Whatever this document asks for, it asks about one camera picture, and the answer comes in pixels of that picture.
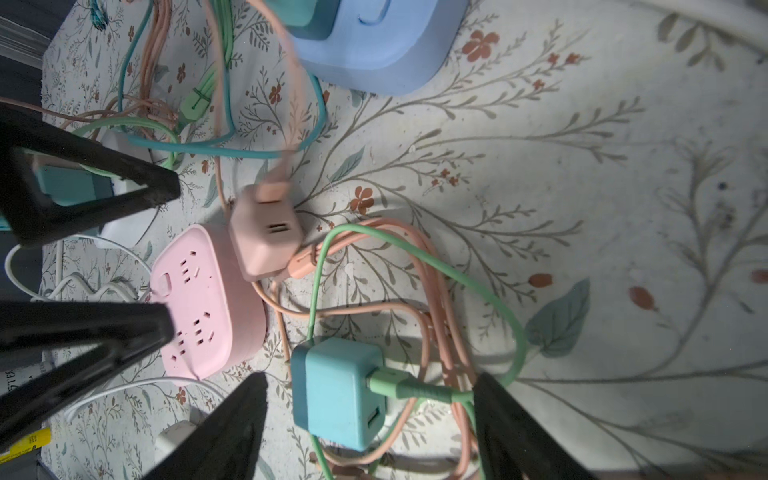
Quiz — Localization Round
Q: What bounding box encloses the teal USB charger cube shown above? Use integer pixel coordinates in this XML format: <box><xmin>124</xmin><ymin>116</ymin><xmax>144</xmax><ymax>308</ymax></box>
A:
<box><xmin>290</xmin><ymin>337</ymin><xmax>386</xmax><ymax>452</ymax></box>

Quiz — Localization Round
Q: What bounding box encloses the pink USB charger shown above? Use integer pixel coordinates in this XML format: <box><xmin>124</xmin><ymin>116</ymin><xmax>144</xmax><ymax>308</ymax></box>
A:
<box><xmin>229</xmin><ymin>184</ymin><xmax>304</xmax><ymax>282</ymax></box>

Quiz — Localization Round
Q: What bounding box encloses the teal multi-head cable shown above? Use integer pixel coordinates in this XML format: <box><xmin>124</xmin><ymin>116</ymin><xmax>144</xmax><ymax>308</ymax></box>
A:
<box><xmin>116</xmin><ymin>0</ymin><xmax>328</xmax><ymax>160</ymax></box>

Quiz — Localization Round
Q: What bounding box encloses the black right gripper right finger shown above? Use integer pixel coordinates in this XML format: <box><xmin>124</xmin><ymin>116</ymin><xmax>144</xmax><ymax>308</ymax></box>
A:
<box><xmin>473</xmin><ymin>373</ymin><xmax>593</xmax><ymax>479</ymax></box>

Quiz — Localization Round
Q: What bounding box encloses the pink power strip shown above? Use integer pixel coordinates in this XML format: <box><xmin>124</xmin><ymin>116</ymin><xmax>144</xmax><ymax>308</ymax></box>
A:
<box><xmin>150</xmin><ymin>224</ymin><xmax>267</xmax><ymax>385</ymax></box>

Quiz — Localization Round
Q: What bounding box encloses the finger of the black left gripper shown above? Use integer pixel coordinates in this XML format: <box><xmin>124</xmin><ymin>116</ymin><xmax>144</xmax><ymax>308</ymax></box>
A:
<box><xmin>0</xmin><ymin>299</ymin><xmax>176</xmax><ymax>448</ymax></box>
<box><xmin>1</xmin><ymin>106</ymin><xmax>181</xmax><ymax>246</ymax></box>

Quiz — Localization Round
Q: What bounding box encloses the white power cord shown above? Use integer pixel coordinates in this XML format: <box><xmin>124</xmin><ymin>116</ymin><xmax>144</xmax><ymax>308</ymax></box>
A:
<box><xmin>4</xmin><ymin>233</ymin><xmax>229</xmax><ymax>421</ymax></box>

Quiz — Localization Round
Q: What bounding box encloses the green cable on teal charger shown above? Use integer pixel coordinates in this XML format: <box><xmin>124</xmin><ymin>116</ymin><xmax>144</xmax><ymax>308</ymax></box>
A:
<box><xmin>305</xmin><ymin>223</ymin><xmax>530</xmax><ymax>480</ymax></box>

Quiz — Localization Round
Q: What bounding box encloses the pink USB cable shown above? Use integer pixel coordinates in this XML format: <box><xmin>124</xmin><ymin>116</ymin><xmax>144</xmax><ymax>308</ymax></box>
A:
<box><xmin>203</xmin><ymin>0</ymin><xmax>481</xmax><ymax>480</ymax></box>

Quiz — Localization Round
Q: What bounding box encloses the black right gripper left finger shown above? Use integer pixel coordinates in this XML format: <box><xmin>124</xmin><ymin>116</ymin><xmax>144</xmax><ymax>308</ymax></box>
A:
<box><xmin>145</xmin><ymin>372</ymin><xmax>268</xmax><ymax>480</ymax></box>

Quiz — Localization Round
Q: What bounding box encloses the blue power strip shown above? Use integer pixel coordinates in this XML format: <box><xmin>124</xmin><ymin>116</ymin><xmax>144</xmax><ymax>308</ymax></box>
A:
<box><xmin>266</xmin><ymin>0</ymin><xmax>468</xmax><ymax>96</ymax></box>

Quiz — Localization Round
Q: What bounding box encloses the white USB charger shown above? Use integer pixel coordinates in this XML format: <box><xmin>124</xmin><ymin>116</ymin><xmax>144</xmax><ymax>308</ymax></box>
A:
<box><xmin>154</xmin><ymin>420</ymin><xmax>197</xmax><ymax>465</ymax></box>

